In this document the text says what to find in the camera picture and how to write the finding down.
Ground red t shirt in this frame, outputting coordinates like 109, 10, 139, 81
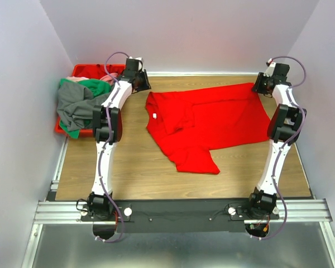
146, 83, 270, 174

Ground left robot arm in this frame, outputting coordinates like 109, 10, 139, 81
87, 56, 151, 221

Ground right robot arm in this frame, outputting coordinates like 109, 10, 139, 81
245, 59, 307, 219

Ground pink t shirt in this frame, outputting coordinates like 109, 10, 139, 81
65, 73, 118, 84

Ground green t shirt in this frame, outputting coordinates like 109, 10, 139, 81
59, 78, 112, 139

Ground red plastic bin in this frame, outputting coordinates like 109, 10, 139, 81
54, 64, 125, 138

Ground grey t shirt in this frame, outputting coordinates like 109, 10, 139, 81
56, 82, 121, 132

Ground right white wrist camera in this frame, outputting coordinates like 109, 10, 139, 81
264, 58, 276, 77

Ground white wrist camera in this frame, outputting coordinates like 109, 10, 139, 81
264, 58, 276, 77
135, 57, 143, 72

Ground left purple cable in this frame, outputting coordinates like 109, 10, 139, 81
96, 51, 129, 243

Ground purple cable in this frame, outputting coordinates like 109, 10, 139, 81
96, 51, 129, 243
250, 56, 308, 241

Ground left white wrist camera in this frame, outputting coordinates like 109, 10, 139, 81
135, 57, 143, 72

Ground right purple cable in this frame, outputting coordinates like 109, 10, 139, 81
250, 56, 308, 241

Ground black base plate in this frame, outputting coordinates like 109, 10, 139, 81
76, 198, 279, 237

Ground aluminium frame rail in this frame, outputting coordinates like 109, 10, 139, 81
22, 135, 335, 267

